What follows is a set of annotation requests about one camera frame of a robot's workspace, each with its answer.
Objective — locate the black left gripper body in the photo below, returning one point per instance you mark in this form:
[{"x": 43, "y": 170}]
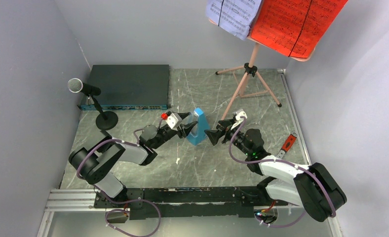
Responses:
[{"x": 166, "y": 136}]

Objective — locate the red sheet music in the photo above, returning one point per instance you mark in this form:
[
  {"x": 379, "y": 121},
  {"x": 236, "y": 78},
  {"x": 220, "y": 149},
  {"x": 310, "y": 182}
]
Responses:
[{"x": 293, "y": 28}]

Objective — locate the black microphone on round stand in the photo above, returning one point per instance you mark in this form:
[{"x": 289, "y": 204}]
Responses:
[{"x": 105, "y": 120}]

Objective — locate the black blue network switch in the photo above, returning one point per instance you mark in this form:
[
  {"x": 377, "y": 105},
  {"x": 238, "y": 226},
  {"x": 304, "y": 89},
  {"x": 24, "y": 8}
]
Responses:
[{"x": 131, "y": 87}]

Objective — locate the aluminium frame rail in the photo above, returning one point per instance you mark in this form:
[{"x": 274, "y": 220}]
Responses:
[{"x": 82, "y": 200}]

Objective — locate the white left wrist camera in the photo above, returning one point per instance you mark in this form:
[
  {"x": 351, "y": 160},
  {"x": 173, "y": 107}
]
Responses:
[{"x": 172, "y": 119}]

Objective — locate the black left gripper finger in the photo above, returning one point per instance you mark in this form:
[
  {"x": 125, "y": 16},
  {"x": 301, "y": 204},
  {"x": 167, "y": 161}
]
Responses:
[
  {"x": 187, "y": 128},
  {"x": 183, "y": 118}
]

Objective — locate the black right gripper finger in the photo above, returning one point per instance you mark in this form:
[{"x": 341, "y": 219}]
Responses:
[
  {"x": 224, "y": 124},
  {"x": 214, "y": 135}
]

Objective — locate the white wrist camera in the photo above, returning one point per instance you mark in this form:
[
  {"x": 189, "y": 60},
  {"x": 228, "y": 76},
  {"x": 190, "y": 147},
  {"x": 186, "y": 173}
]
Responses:
[
  {"x": 172, "y": 119},
  {"x": 240, "y": 116}
]

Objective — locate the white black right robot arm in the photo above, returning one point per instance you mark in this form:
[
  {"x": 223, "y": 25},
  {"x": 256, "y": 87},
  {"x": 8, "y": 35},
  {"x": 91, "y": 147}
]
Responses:
[{"x": 310, "y": 187}]

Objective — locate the blue metronome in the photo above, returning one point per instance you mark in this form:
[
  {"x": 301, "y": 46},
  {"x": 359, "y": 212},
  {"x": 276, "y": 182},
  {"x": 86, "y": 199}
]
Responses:
[{"x": 202, "y": 126}]

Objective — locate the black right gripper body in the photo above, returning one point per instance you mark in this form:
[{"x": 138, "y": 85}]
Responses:
[{"x": 229, "y": 134}]

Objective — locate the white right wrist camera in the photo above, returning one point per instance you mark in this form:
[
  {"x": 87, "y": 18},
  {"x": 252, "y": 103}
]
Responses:
[{"x": 240, "y": 116}]

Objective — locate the red handled tool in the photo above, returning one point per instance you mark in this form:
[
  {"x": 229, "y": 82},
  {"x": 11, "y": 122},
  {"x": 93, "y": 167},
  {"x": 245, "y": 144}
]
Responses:
[{"x": 287, "y": 145}]

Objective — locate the blue sheet music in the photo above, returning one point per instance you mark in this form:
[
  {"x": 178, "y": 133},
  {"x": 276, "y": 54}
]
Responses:
[{"x": 233, "y": 16}]

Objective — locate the clear plastic metronome cover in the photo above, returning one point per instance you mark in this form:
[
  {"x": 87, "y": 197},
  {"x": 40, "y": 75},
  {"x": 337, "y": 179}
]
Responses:
[{"x": 194, "y": 117}]

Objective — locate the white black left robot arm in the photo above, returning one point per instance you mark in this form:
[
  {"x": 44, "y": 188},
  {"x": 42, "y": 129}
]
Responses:
[{"x": 93, "y": 161}]

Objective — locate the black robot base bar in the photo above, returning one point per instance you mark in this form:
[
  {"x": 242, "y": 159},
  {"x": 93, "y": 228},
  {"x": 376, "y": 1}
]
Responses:
[{"x": 241, "y": 201}]

